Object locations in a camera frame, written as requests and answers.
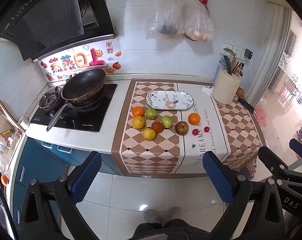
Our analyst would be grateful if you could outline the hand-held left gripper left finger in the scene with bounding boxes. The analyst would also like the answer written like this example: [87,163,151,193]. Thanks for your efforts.
[19,151,102,240]

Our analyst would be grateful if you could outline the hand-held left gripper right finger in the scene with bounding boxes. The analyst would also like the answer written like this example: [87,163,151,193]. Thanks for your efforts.
[202,151,292,240]

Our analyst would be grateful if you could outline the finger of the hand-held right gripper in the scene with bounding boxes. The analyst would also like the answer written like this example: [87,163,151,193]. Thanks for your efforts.
[258,145,289,180]
[289,138,302,159]

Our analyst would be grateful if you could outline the red-brown apple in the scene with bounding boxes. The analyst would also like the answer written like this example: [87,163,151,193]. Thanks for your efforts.
[175,121,189,136]

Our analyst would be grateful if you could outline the yellow lemon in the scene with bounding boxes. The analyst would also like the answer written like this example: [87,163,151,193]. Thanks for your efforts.
[132,116,146,130]

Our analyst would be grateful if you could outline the yellow round citrus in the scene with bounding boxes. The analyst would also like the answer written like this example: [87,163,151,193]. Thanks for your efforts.
[142,128,157,141]

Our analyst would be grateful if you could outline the dark red orange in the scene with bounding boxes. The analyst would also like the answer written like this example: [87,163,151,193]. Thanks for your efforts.
[151,121,164,134]

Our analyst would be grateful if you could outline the floral oval plate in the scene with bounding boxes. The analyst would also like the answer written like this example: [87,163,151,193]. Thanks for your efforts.
[146,91,197,111]

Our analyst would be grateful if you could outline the blue cabinet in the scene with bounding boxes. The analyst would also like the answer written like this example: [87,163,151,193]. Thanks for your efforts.
[13,138,117,230]

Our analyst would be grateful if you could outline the grey slipper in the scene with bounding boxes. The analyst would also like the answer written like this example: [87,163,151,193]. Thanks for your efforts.
[143,208,158,223]
[169,206,183,218]

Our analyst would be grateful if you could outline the black gas stove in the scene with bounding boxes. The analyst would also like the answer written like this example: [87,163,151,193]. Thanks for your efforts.
[30,83,118,133]

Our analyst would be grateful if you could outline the checkered table mat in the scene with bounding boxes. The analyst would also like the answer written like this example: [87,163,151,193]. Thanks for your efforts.
[111,79,267,178]

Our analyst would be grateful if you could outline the person's dark trouser legs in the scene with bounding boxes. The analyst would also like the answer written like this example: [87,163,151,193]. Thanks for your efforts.
[132,218,212,240]

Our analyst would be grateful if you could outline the cream utensil holder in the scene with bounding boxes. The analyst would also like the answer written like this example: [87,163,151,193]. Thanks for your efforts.
[212,68,242,105]

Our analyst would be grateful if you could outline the white window grille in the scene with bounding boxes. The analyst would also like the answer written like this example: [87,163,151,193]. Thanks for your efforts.
[265,29,302,110]

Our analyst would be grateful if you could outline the white cup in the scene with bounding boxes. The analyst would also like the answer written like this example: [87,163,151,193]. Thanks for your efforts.
[17,115,30,128]

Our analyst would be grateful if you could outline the black wok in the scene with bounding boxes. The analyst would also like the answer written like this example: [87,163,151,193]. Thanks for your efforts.
[46,68,107,132]

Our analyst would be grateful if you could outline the bundle of wooden chopsticks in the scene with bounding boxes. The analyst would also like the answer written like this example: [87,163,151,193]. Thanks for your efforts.
[230,55,244,77]

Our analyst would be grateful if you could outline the grey spray can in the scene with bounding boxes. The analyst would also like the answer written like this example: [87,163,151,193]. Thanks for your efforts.
[214,59,227,85]

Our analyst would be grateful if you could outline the clear plastic bag pale contents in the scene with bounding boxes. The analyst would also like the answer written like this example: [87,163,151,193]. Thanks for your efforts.
[182,2,214,42]

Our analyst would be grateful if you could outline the black range hood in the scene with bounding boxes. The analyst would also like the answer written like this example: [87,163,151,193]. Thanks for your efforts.
[0,0,117,62]

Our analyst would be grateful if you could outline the clear plastic bag dark contents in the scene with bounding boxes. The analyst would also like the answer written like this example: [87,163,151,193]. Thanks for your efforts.
[145,0,184,39]

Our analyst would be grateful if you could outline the dark handled knife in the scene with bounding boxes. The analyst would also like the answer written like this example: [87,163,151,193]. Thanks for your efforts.
[223,48,233,76]

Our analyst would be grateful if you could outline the white wall socket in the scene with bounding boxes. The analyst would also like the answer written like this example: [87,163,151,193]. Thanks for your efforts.
[222,43,244,58]

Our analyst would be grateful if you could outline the colourful letters wall sticker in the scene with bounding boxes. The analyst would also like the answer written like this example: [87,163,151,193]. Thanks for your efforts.
[39,46,109,81]

